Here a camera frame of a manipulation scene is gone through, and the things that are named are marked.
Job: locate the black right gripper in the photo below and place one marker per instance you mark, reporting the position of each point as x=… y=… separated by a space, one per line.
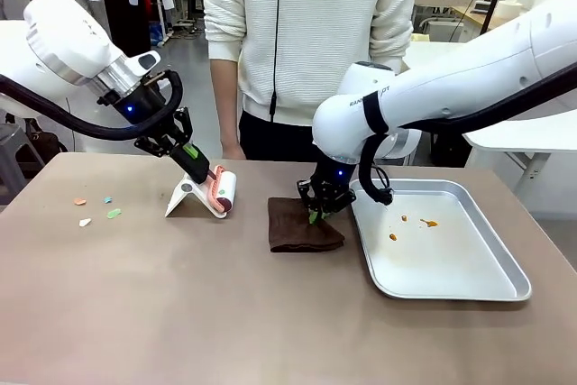
x=333 y=177

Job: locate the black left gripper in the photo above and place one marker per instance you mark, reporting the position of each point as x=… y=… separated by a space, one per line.
x=140 y=110

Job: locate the brown terry cloth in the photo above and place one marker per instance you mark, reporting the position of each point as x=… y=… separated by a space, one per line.
x=293 y=231

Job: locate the pink lint roller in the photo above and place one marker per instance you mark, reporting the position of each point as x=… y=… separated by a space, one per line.
x=227 y=189

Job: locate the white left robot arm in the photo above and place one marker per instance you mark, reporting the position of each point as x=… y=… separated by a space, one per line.
x=58 y=38

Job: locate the person's right forearm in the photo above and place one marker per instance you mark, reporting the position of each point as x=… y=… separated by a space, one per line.
x=227 y=101

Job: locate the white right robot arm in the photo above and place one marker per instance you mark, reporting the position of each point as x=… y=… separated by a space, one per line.
x=451 y=87

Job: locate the person's right hand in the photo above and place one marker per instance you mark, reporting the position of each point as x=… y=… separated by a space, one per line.
x=233 y=153

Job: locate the white folded roller stand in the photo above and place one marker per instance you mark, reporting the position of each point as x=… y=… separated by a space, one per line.
x=180 y=198

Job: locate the green paper scrap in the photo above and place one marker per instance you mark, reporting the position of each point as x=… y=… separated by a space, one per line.
x=114 y=213

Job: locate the elongated orange sauce stain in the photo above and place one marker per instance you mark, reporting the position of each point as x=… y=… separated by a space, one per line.
x=429 y=223

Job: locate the orange paper scrap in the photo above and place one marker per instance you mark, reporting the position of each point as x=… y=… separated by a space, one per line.
x=79 y=201

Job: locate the white paper scrap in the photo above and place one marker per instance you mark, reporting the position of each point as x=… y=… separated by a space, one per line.
x=85 y=222

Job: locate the brown leather bag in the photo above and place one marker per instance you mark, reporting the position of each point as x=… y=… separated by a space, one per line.
x=43 y=141

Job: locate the bystander with black apron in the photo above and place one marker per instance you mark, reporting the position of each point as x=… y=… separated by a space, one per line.
x=126 y=6

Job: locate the silver metal tray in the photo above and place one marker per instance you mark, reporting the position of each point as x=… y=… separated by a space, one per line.
x=451 y=263

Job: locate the grey metal stool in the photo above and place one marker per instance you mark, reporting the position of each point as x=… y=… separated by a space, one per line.
x=13 y=155

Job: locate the person in white sweater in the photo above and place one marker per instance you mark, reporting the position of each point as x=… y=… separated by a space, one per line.
x=315 y=33

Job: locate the white side table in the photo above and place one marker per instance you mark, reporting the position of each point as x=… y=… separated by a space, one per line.
x=518 y=141

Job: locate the white paper roll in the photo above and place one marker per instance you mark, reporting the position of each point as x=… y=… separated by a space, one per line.
x=509 y=7

